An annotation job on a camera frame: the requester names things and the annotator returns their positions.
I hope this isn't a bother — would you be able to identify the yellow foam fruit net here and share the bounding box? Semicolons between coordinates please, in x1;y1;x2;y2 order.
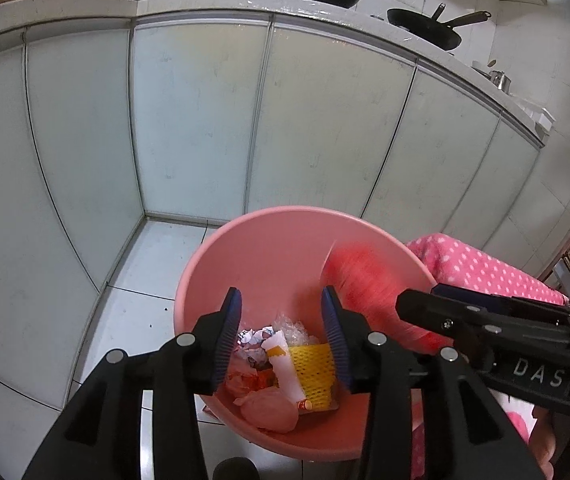
287;342;338;406

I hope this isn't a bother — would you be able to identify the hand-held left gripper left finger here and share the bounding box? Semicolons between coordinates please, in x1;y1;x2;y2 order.
22;287;242;480

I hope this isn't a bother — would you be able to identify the clear plastic wrap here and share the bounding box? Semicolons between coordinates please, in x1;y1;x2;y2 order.
271;312;310;346

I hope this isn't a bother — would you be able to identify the person's right hand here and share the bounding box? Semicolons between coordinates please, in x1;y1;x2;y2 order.
531;406;560;477

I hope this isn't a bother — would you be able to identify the red foam fruit net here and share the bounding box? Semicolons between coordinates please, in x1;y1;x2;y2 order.
322;242;453;356

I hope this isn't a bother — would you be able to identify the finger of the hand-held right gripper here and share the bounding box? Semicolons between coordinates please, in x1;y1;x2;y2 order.
432;283;570;328
397;288;570;361

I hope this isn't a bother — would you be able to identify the silver foil wrapper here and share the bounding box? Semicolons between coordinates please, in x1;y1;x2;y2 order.
237;326;273;361

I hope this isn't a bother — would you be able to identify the pink plastic bin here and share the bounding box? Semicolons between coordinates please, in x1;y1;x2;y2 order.
174;205;438;462

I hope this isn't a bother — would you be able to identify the row of white cabinet doors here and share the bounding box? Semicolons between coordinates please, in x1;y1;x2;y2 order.
0;15;570;411

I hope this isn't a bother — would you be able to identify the orange snack wrapper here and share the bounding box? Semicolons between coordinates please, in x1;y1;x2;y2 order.
254;367;280;392

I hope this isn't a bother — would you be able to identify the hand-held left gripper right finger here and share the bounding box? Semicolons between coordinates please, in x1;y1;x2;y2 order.
322;286;546;480

